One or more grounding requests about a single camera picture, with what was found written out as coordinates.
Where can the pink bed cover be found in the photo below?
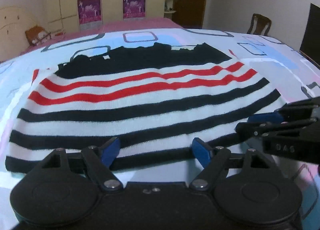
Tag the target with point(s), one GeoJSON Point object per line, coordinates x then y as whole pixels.
{"type": "Point", "coordinates": [152, 23]}

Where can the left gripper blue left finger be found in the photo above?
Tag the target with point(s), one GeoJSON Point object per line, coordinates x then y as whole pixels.
{"type": "Point", "coordinates": [97, 162]}

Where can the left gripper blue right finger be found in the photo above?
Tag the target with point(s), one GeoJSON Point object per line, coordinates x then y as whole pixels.
{"type": "Point", "coordinates": [213, 161]}

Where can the purple poster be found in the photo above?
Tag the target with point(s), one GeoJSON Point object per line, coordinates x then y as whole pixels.
{"type": "Point", "coordinates": [89, 12]}
{"type": "Point", "coordinates": [133, 9]}

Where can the patterned bed sheet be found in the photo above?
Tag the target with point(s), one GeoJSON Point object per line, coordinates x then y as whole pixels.
{"type": "Point", "coordinates": [295, 77]}

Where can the cream round headboard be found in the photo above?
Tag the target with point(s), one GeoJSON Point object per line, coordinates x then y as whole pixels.
{"type": "Point", "coordinates": [15, 21]}

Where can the lower right purple poster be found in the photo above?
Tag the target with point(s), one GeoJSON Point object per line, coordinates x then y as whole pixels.
{"type": "Point", "coordinates": [133, 9]}

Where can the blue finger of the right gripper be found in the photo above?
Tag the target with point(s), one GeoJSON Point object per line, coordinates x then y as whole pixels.
{"type": "Point", "coordinates": [272, 117]}

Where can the striped knit sweater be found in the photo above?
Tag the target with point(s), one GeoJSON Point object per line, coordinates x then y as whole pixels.
{"type": "Point", "coordinates": [156, 100]}

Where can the wooden chair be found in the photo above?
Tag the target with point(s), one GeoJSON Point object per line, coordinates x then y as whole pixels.
{"type": "Point", "coordinates": [260, 25]}

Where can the orange plush pillow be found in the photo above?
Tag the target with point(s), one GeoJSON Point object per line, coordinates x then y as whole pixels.
{"type": "Point", "coordinates": [37, 35]}

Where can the black television screen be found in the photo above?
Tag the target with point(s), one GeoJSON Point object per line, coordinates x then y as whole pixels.
{"type": "Point", "coordinates": [311, 40]}

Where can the lower left purple poster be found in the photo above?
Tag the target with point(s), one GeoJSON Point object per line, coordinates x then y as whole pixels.
{"type": "Point", "coordinates": [89, 12]}

